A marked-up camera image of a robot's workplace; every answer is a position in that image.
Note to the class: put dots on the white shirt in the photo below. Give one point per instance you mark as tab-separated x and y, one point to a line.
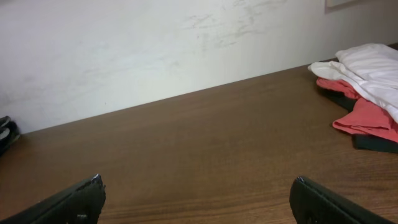
371	69

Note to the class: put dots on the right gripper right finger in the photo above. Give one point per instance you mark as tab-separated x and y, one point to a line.
312	203

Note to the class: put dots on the black shorts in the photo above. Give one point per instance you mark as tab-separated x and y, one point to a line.
9	133

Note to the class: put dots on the dark garment under pile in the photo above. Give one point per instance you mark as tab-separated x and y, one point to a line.
360	141

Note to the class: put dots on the red mesh garment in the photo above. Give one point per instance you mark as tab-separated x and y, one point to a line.
365	118

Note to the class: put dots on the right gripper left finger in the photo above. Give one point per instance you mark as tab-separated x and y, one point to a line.
80	203

